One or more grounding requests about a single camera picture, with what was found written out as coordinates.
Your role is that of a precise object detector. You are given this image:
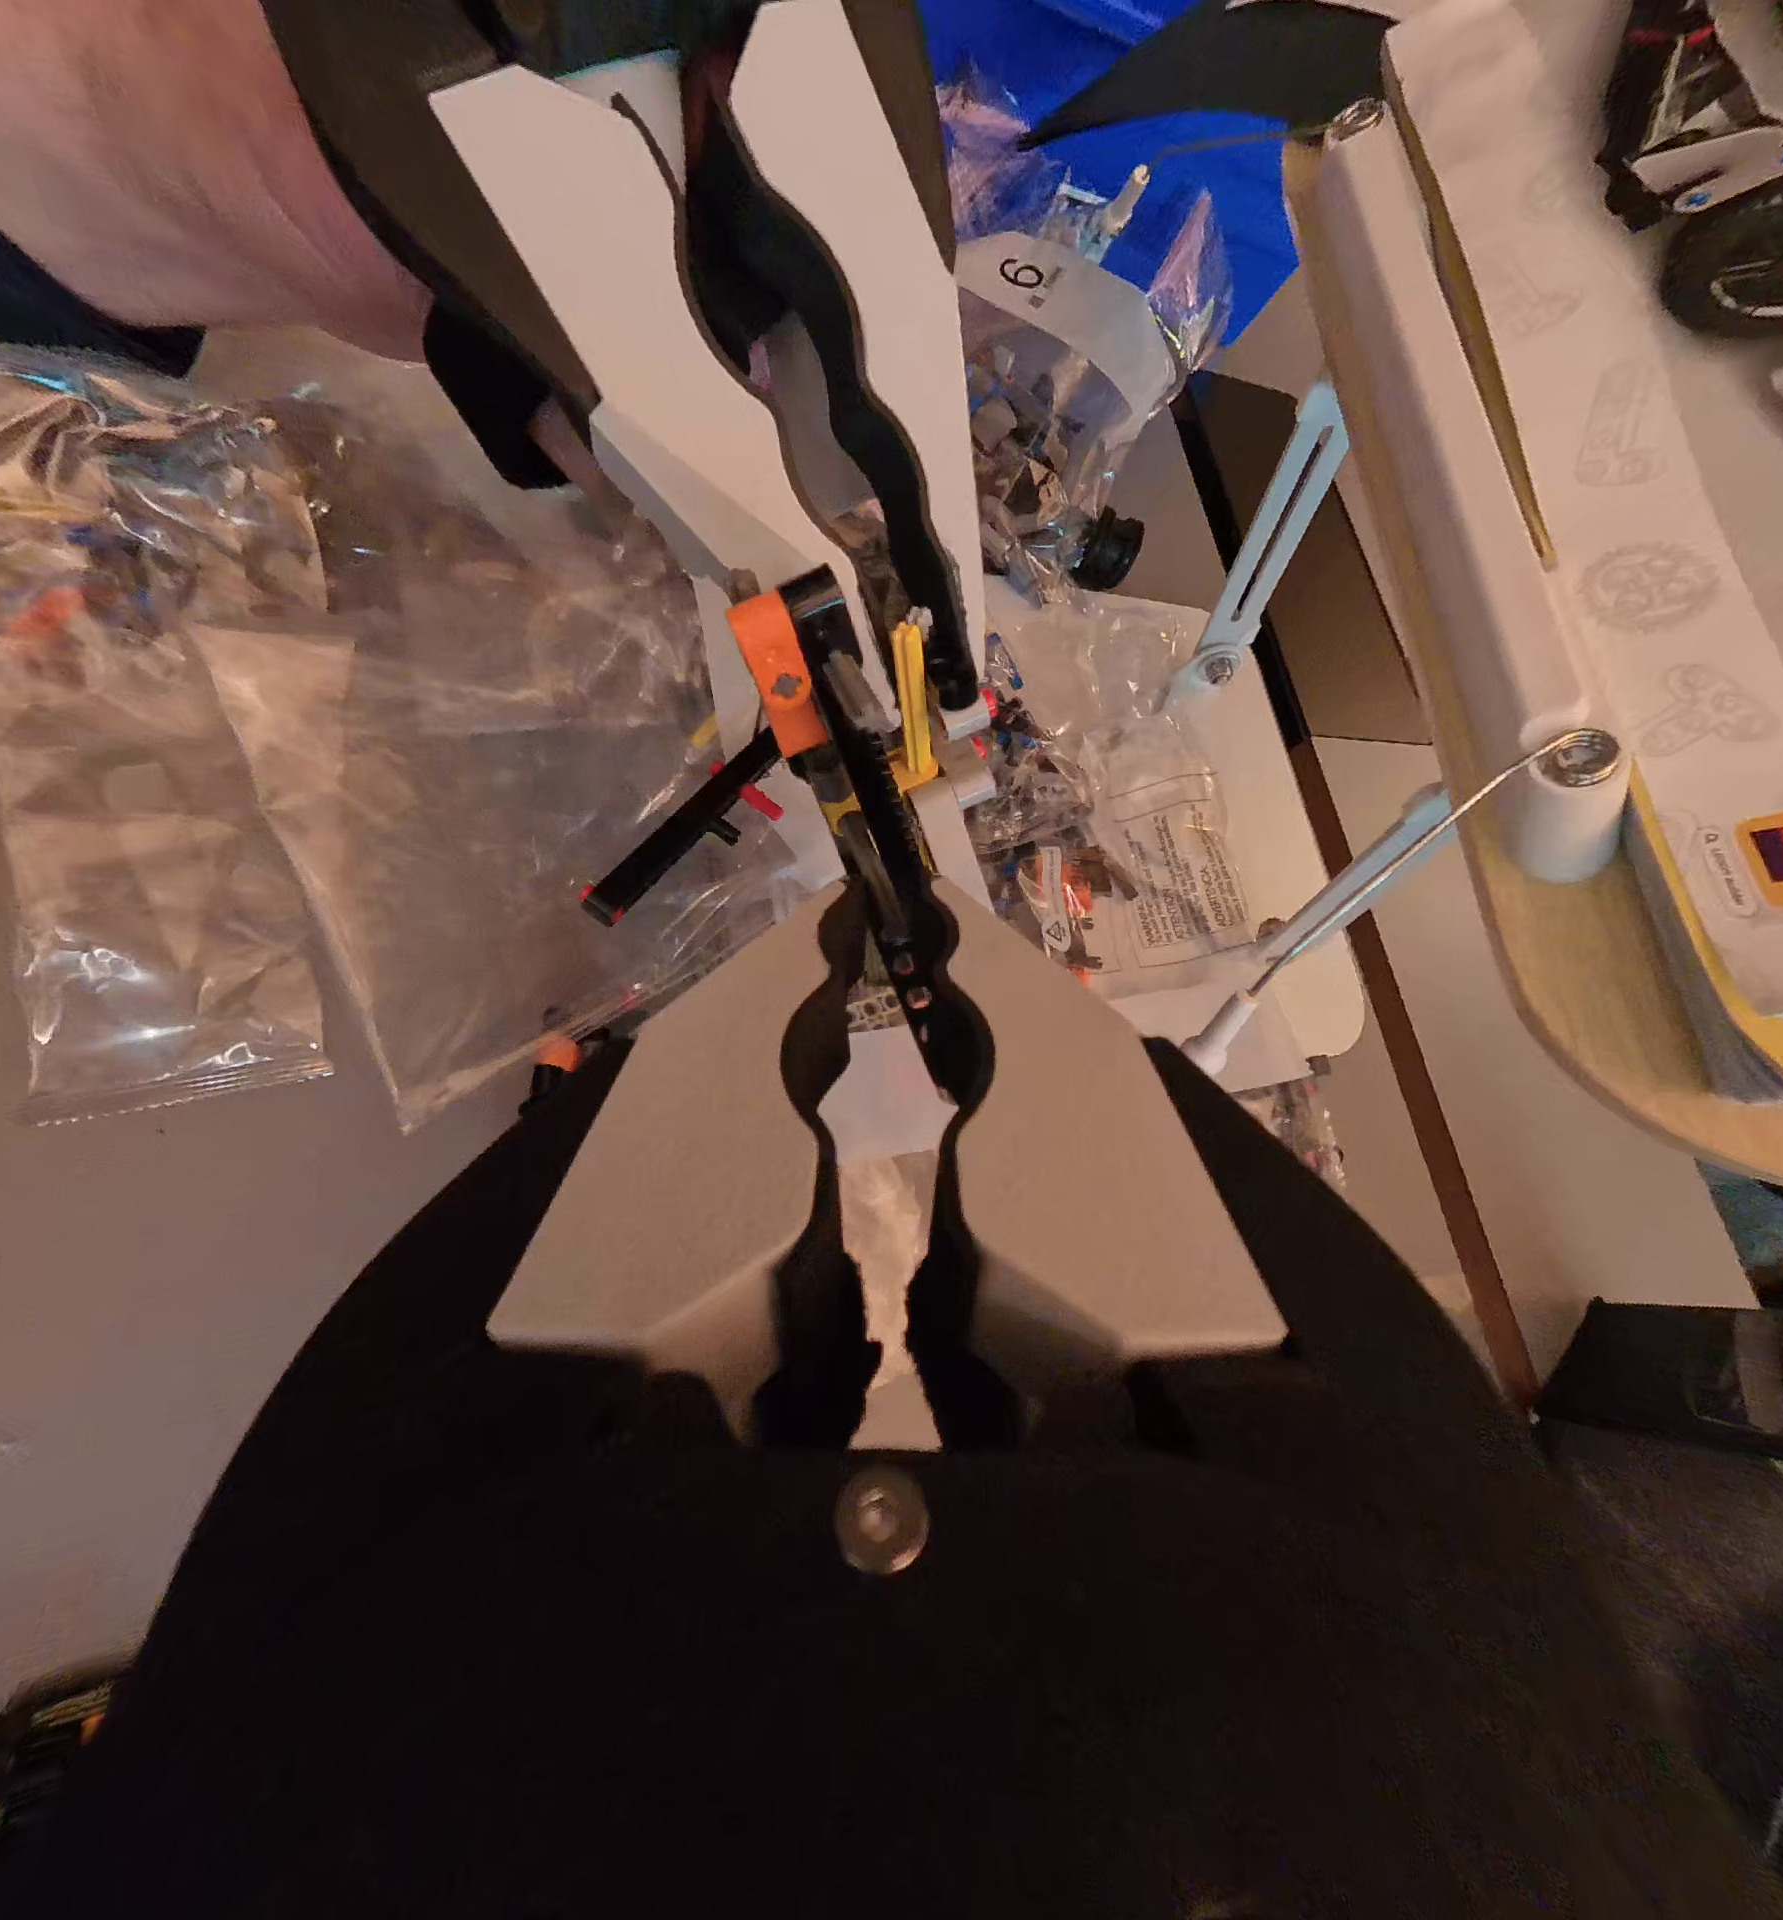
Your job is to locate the black ribbon bookmark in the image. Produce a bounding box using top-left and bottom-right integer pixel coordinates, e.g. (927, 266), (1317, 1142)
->
(1018, 0), (1401, 152)

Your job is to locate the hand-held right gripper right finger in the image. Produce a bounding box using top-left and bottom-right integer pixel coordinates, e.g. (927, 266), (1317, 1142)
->
(909, 875), (1289, 1450)

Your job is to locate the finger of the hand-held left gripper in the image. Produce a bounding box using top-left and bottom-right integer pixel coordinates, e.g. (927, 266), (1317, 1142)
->
(426, 52), (896, 633)
(726, 0), (995, 739)

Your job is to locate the partly built black lego assembly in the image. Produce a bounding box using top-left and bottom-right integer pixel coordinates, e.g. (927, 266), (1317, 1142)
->
(580, 564), (1001, 1109)

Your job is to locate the clear bag of grey parts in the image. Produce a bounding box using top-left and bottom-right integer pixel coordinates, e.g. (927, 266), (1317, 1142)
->
(951, 232), (1185, 586)

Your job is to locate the metal page holder wire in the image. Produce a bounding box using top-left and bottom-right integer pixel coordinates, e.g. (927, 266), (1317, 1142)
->
(1093, 127), (1304, 241)
(1184, 726), (1628, 1073)

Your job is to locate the person's left hand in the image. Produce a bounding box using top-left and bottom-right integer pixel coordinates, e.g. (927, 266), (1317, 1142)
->
(0, 0), (435, 366)

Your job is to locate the lego instruction booklet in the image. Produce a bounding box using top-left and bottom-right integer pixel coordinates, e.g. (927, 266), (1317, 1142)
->
(1379, 0), (1783, 1105)

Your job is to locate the clear bag with serrated edge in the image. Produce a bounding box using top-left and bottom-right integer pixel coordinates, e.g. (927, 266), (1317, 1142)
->
(187, 494), (795, 1137)

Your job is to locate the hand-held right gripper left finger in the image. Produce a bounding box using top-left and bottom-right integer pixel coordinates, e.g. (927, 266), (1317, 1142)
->
(487, 882), (883, 1450)

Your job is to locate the blue plastic bin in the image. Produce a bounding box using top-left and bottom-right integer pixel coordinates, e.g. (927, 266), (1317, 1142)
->
(913, 0), (1410, 352)

